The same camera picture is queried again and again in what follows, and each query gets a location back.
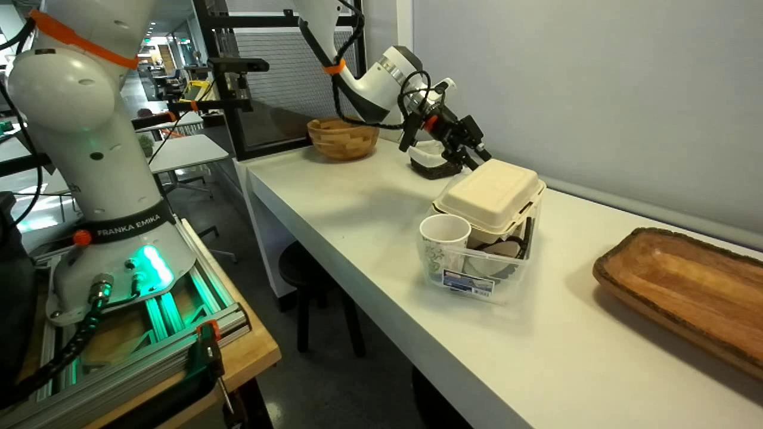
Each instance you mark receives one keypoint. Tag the white background table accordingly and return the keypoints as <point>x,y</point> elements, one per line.
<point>187,152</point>

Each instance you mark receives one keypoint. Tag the white paper cup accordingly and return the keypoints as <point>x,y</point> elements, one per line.
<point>443,240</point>

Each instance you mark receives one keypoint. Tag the clear plastic lunchbox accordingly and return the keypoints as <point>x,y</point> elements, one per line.
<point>480,274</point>

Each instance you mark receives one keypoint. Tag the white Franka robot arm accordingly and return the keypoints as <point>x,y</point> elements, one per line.
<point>86,159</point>

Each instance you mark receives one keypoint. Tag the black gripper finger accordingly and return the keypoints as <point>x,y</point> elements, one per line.
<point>478,136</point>
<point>465,159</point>

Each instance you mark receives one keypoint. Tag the wooden base board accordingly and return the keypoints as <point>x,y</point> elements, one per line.
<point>247,353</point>

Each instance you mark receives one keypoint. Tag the black round stool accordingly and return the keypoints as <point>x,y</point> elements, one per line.
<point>306,270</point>

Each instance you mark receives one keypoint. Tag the black framed glass partition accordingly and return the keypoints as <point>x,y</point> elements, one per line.
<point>253,96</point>

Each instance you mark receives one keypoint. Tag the rectangular wooden tray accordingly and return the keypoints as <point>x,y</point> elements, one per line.
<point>687,290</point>

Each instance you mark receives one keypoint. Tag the beige clamshell takeaway pack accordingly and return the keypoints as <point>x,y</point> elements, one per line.
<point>491,195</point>

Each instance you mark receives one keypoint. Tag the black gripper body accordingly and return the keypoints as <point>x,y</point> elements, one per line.
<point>434,121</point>

